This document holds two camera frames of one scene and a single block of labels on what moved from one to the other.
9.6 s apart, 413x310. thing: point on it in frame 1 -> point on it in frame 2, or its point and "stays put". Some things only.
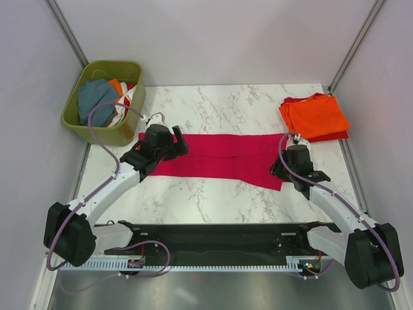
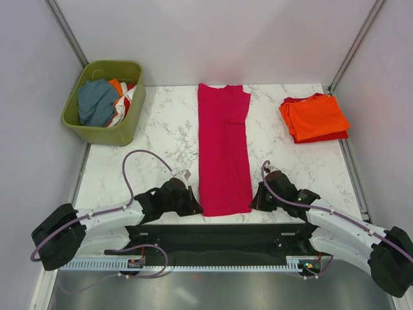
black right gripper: [276, 170] -> [257, 201]
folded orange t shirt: [315, 116] stays put
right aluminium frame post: [347, 59] stays put
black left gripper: [178, 149] -> [192, 206]
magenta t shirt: [240, 158] -> [225, 177]
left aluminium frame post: [62, 24] stays put
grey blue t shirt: [92, 93] stays put
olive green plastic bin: [123, 133] stays put
